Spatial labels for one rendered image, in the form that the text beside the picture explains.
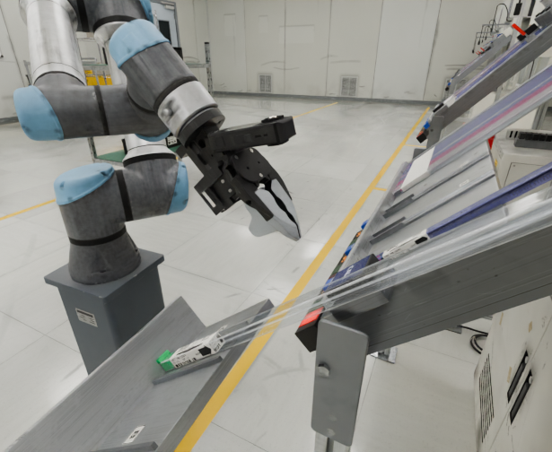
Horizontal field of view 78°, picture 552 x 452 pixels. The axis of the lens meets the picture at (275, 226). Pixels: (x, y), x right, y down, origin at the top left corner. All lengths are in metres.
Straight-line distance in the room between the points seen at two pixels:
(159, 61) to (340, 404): 0.46
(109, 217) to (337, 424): 0.58
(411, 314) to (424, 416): 0.93
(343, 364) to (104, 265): 0.59
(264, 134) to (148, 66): 0.18
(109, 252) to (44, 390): 0.75
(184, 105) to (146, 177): 0.33
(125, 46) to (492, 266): 0.48
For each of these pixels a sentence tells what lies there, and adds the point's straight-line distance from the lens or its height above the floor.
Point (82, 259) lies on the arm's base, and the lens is 0.82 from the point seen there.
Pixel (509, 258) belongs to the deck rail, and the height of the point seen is 0.84.
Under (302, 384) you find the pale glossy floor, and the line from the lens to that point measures 1.26.
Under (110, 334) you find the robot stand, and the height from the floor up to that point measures 0.43.
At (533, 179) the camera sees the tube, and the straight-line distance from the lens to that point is 0.40.
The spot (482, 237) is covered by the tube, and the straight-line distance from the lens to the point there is 0.18.
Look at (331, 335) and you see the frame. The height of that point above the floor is 0.74.
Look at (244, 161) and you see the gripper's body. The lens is 0.46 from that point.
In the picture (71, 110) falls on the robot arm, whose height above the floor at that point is 0.92.
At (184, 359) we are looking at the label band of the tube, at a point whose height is 0.75.
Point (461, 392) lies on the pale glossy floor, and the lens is 1.38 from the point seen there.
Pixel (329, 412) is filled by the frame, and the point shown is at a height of 0.64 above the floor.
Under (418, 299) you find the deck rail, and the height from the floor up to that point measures 0.78.
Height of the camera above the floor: 0.98
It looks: 26 degrees down
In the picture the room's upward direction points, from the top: straight up
